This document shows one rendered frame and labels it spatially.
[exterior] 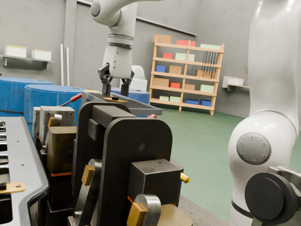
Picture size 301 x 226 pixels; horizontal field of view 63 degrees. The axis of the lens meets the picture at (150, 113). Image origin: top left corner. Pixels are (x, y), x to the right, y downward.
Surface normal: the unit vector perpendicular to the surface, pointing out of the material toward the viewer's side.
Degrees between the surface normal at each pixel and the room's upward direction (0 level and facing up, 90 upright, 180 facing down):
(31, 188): 0
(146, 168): 0
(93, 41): 90
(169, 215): 0
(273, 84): 135
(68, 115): 90
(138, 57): 90
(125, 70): 94
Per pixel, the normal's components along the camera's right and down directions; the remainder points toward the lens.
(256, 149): -0.51, 0.10
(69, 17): 0.64, 0.20
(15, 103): 0.14, 0.18
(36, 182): 0.11, -0.98
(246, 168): -0.54, 0.66
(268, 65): -0.53, 0.33
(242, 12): -0.76, 0.02
